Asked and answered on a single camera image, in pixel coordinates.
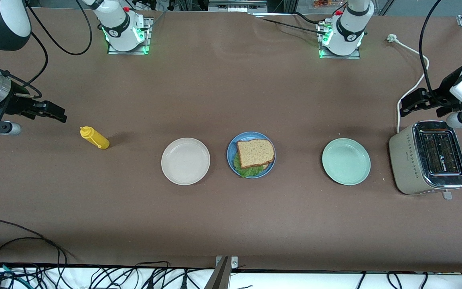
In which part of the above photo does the yellow squeeze bottle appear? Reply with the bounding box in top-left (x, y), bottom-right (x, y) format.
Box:
top-left (80, 126), bottom-right (110, 150)

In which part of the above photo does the green lettuce leaf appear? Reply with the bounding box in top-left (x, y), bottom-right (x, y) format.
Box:
top-left (233, 155), bottom-right (270, 178)

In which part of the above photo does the green round plate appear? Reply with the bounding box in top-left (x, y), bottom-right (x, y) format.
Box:
top-left (322, 138), bottom-right (371, 186)

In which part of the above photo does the beige round plate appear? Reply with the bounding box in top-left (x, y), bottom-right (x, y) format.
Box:
top-left (161, 138), bottom-right (211, 186)

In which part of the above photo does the blue round plate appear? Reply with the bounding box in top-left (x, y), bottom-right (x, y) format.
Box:
top-left (227, 132), bottom-right (276, 179)

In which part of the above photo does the beige chrome toaster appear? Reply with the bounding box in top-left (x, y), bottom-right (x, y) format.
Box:
top-left (389, 120), bottom-right (462, 200)

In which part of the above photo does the grey metal box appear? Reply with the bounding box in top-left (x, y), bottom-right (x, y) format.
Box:
top-left (208, 0), bottom-right (268, 13)

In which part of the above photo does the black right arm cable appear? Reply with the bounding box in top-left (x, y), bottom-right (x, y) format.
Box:
top-left (0, 0), bottom-right (93, 101)

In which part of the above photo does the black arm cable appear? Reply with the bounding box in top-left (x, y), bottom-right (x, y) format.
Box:
top-left (0, 0), bottom-right (93, 101)
top-left (419, 0), bottom-right (444, 101)

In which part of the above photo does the white toaster power cable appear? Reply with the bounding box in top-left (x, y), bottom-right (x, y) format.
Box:
top-left (387, 34), bottom-right (430, 134)

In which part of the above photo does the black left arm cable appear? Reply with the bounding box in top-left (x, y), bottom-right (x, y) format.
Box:
top-left (419, 0), bottom-right (444, 101)

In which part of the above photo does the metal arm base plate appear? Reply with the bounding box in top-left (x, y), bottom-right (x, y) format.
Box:
top-left (107, 17), bottom-right (154, 55)
top-left (317, 21), bottom-right (362, 60)

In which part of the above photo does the long black looped cable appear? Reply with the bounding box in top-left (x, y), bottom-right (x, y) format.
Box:
top-left (0, 219), bottom-right (71, 289)

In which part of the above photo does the black cable on table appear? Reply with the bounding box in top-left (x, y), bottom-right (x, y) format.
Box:
top-left (254, 11), bottom-right (330, 36)

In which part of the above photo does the dark metal post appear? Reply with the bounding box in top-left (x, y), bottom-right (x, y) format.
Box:
top-left (204, 257), bottom-right (231, 289)

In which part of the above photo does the silver table edge bracket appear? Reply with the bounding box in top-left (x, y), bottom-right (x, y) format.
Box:
top-left (215, 256), bottom-right (239, 269)

